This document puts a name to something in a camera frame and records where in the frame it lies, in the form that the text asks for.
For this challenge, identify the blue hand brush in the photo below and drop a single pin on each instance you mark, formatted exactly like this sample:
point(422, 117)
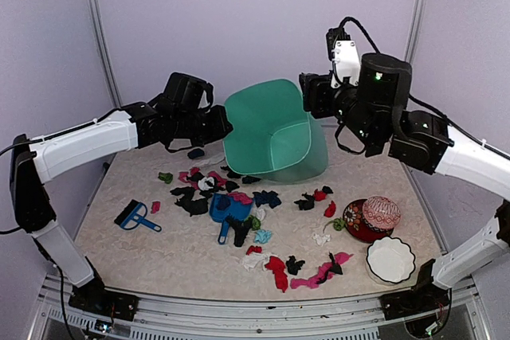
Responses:
point(135, 215)

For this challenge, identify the small black scrap front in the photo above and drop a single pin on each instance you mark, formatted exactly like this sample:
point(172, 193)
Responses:
point(294, 265)

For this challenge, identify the white paper scrap right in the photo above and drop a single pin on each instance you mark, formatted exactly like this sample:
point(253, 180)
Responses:
point(321, 239)

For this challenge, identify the navy paper scrap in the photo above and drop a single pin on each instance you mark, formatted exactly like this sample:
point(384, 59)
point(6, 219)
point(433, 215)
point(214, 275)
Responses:
point(196, 153)
point(269, 198)

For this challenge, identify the small red scrap right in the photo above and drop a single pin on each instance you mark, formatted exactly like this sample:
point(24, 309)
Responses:
point(330, 210)

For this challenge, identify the black red paper scrap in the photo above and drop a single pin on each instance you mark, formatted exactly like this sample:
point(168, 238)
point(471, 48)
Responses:
point(307, 202)

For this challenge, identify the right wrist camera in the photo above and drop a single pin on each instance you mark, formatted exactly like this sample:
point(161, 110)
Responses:
point(344, 58)

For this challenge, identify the teal plastic waste bin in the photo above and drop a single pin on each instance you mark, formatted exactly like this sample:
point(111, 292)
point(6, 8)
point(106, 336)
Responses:
point(273, 137)

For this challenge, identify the green paper scrap left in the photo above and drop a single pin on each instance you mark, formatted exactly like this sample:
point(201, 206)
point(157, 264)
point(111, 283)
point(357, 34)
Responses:
point(167, 178)

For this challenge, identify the white paper scrap far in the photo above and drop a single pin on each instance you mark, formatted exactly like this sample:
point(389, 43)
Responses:
point(213, 160)

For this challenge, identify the light blue paper scrap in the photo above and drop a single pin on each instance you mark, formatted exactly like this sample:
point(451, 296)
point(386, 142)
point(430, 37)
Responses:
point(262, 236)

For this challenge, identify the white scalloped bowl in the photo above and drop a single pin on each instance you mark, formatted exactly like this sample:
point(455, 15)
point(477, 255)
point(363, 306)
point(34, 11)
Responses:
point(390, 261)

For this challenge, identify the small pink paper scrap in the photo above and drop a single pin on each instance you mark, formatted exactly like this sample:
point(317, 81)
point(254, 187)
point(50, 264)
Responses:
point(155, 207)

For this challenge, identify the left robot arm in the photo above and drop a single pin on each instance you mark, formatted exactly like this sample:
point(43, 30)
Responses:
point(184, 110)

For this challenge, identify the red floral bowl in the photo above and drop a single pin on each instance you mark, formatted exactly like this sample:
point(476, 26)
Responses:
point(357, 226)

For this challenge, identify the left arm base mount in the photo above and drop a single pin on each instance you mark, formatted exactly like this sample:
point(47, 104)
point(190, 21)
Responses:
point(95, 298)

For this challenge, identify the navy paper scrap centre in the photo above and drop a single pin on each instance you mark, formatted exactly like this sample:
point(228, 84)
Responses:
point(269, 198)

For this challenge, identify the pink patterned bowl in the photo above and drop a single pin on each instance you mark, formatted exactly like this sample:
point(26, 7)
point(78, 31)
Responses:
point(381, 213)

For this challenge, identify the white paper scrap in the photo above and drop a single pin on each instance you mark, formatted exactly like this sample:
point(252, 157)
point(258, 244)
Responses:
point(254, 260)
point(321, 239)
point(213, 160)

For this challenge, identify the white paper scrap front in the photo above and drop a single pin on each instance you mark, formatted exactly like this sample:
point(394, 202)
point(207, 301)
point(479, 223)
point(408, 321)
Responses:
point(254, 260)

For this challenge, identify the green paper scrap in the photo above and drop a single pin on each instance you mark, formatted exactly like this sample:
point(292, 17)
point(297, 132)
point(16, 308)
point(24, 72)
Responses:
point(167, 178)
point(337, 224)

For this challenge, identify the green paper scrap right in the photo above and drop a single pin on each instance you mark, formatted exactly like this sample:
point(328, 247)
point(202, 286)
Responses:
point(337, 224)

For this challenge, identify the long pink paper scrap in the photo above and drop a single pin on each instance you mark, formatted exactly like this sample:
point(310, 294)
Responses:
point(325, 272)

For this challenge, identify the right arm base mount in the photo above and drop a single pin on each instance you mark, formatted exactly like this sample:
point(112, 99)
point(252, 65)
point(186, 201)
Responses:
point(422, 297)

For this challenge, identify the navy paper scrap far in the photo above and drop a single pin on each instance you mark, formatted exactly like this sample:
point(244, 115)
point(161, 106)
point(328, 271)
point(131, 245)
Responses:
point(196, 153)

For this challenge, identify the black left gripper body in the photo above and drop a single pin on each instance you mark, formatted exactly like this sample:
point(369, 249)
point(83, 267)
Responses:
point(211, 129)

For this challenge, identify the red paper scrap front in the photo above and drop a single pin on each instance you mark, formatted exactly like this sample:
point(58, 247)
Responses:
point(278, 269)

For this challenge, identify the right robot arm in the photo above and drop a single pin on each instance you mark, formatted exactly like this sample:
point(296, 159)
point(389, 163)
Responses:
point(370, 100)

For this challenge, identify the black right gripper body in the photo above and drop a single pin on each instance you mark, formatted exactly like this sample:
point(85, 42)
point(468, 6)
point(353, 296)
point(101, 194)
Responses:
point(315, 91)

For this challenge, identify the blue dustpan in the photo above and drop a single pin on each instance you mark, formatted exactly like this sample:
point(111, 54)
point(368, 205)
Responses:
point(222, 207)

